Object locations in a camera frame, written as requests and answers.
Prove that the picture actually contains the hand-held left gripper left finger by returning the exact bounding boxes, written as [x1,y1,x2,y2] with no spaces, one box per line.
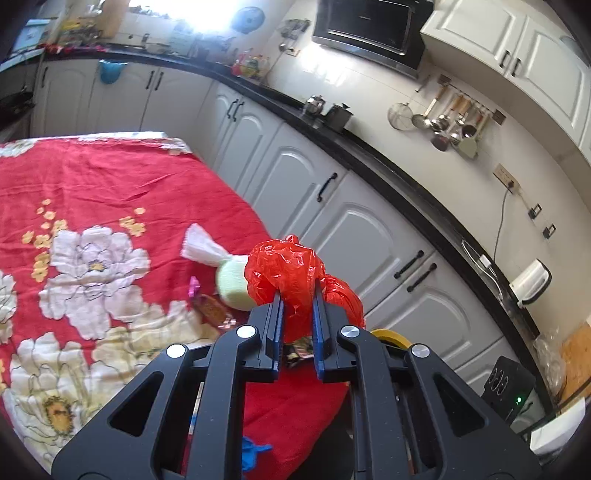
[51,292,285,480]

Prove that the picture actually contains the small hanging spoon rack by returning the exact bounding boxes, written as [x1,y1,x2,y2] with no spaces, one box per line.
[277,18,311,57]

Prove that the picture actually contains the red plastic bag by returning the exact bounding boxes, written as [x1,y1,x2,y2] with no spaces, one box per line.
[245,234,366,344]

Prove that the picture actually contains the wire mesh strainer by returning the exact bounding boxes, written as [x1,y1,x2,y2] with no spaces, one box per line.
[388,102,413,131]

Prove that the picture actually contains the black countertop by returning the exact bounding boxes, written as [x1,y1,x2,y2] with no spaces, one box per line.
[0,44,542,340]

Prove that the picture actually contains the red floral blanket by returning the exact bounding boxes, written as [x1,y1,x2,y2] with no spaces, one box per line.
[0,131,352,476]

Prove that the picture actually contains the black speaker box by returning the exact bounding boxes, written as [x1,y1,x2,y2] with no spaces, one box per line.
[480,355,537,424]

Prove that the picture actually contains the cluster of condiment bottles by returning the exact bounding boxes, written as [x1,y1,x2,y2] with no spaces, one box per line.
[231,48,271,80]

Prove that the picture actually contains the white countertop appliance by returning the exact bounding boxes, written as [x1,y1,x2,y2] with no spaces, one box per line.
[508,258,553,308]

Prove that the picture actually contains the brown snack wrapper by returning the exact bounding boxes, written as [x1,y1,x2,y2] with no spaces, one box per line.
[194,294,238,330]

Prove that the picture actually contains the white charger cable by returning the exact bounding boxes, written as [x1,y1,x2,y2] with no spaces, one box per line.
[462,239,509,296]

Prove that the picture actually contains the steel pot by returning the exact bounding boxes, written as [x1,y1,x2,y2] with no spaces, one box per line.
[325,102,354,133]

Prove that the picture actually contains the yellow-rimmed black trash bin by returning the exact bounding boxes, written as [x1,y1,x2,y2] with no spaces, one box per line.
[372,329,414,352]

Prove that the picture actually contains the green foam sleeve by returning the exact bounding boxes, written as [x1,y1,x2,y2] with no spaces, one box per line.
[215,258,259,310]

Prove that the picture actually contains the dark foil wrapper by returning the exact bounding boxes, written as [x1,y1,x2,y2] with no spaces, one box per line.
[283,336,317,368]

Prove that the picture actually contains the white foam net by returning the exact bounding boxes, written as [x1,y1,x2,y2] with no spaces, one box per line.
[183,223,232,267]

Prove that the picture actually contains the wooden cutting board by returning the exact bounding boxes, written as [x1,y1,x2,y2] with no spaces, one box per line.
[558,322,591,407]

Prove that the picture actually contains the white upper cabinets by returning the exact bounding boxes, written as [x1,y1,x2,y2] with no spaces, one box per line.
[419,0,591,160]

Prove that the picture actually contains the clear plastic bag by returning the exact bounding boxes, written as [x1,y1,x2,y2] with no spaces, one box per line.
[533,328,570,398]

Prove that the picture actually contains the black power cable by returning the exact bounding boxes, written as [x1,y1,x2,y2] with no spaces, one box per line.
[491,187,514,265]

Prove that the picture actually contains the black microwave oven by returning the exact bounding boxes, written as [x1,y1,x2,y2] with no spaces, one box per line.
[311,0,435,79]

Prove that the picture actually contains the blue round wall fixture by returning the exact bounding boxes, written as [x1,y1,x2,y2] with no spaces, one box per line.
[231,6,267,36]

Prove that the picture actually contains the blue hanging cloth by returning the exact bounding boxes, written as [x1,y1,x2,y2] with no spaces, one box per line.
[98,60,127,86]

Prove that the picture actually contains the white box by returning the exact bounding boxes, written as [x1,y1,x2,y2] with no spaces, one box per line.
[529,397,588,456]

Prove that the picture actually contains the white base cabinets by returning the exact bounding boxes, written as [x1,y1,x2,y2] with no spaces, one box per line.
[30,60,541,416]

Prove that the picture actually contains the steel kettle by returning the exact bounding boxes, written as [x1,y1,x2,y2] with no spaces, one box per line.
[302,95,327,119]

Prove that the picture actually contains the row of hanging utensils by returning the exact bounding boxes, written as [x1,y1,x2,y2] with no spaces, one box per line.
[413,74,507,160]

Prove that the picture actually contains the wall socket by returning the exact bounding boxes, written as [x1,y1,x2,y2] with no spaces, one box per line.
[493,164,523,193]

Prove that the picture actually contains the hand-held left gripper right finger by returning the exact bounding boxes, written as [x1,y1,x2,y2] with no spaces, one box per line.
[311,282,542,480]

